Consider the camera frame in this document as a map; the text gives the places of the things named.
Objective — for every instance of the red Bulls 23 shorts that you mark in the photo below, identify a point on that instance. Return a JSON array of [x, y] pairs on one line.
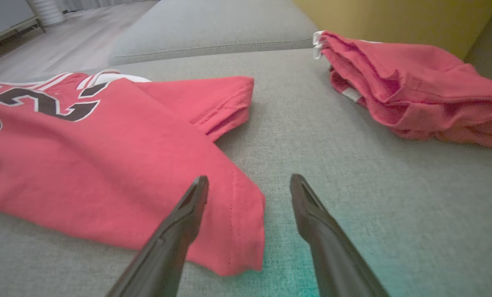
[[427, 90]]

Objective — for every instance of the white ribbed cylinder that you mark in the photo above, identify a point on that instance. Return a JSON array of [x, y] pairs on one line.
[[45, 11]]

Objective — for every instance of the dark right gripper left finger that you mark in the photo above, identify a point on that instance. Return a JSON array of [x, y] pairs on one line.
[[167, 251]]

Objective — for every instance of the yellow upholstered panel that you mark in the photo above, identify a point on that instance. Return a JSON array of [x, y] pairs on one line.
[[394, 20]]

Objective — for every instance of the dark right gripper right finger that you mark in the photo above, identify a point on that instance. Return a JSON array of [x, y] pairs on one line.
[[332, 247]]

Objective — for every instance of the grey sofa side rest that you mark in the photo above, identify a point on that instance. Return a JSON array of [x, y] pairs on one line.
[[491, 41]]

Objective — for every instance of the grey-blue low cabinet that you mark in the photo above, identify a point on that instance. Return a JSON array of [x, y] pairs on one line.
[[2, 18]]

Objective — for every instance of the large grey sofa seat cushion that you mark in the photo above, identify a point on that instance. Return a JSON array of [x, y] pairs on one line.
[[353, 185]]

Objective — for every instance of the small grey sofa cushion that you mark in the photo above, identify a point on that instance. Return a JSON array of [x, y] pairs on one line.
[[213, 29]]

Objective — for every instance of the red basketball jersey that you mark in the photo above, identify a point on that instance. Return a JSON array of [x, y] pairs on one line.
[[105, 165]]

